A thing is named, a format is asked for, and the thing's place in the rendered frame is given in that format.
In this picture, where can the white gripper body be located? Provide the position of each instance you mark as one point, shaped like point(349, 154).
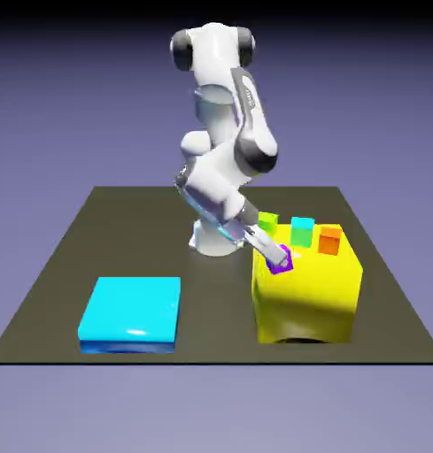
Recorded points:
point(267, 246)

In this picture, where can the small purple cube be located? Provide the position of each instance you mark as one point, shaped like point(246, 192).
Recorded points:
point(286, 266)

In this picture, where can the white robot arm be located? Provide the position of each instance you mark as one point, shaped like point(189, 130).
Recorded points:
point(219, 170)

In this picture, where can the small green cube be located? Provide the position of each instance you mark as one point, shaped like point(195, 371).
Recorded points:
point(267, 222)

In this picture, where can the small cyan cube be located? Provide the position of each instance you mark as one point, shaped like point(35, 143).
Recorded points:
point(301, 231)

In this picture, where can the small orange cube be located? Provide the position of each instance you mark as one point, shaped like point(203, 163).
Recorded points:
point(329, 240)

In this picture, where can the large yellow box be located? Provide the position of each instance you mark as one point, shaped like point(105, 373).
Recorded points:
point(308, 290)

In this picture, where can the large cyan box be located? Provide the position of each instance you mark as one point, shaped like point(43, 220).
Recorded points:
point(131, 308)

